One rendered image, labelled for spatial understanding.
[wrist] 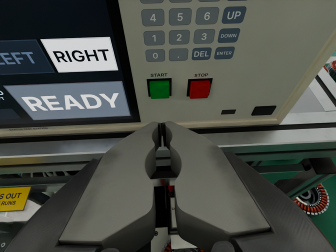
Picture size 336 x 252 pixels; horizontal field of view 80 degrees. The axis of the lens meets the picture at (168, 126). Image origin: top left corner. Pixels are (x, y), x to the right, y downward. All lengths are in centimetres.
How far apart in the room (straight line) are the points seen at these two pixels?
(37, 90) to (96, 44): 8
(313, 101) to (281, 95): 10
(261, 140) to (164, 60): 15
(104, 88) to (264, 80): 15
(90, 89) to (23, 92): 6
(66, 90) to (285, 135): 24
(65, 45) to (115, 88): 5
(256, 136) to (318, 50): 11
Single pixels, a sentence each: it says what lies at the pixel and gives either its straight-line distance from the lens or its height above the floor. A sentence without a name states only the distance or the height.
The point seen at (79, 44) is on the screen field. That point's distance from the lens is 18.
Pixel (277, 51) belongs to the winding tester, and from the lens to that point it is 20.
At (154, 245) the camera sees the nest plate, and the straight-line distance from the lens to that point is 54.
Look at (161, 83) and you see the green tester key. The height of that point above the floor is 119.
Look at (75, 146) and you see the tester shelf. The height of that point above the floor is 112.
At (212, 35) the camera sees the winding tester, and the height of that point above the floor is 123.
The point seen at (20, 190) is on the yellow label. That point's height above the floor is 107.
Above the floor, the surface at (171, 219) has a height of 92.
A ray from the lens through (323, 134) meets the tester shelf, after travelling 30.
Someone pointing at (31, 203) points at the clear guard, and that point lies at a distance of 31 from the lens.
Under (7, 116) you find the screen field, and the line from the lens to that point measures 27.
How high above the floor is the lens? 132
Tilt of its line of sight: 54 degrees down
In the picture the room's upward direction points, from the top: straight up
